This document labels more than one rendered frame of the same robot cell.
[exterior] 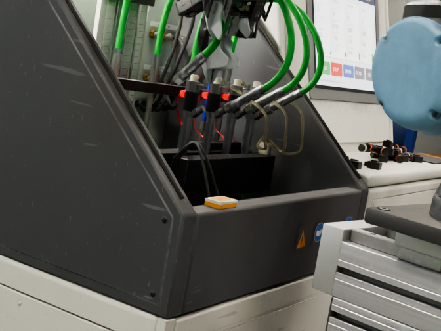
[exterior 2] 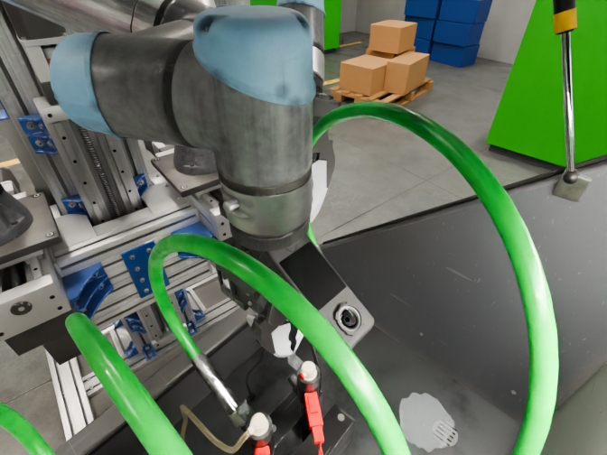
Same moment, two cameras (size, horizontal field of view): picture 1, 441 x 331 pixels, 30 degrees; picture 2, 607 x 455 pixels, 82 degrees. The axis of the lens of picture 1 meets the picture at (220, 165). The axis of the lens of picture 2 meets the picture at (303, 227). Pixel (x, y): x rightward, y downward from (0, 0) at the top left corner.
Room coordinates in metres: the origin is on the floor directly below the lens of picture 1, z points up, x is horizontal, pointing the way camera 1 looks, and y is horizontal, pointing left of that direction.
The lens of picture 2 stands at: (1.81, 0.11, 1.52)
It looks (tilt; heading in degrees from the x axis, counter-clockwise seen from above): 39 degrees down; 190
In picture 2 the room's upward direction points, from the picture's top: straight up
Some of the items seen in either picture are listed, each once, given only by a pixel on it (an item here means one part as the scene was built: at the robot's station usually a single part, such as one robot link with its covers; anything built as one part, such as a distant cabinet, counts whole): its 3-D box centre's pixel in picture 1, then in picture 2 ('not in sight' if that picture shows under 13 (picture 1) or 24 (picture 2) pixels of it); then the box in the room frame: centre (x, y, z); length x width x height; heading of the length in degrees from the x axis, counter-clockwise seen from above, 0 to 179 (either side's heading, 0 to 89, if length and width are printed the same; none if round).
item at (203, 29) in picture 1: (209, 34); not in sight; (1.57, 0.06, 1.22); 0.05 x 0.02 x 0.09; 148
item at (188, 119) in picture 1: (189, 135); (302, 405); (1.59, 0.07, 1.02); 0.05 x 0.03 x 0.21; 58
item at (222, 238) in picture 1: (277, 239); (219, 361); (1.47, -0.12, 0.87); 0.62 x 0.04 x 0.16; 148
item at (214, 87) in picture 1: (212, 135); (259, 453); (1.66, 0.03, 1.02); 0.05 x 0.03 x 0.21; 58
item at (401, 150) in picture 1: (392, 150); not in sight; (2.15, -0.44, 1.01); 0.23 x 0.11 x 0.06; 148
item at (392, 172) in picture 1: (384, 165); not in sight; (2.12, -0.42, 0.97); 0.70 x 0.22 x 0.03; 148
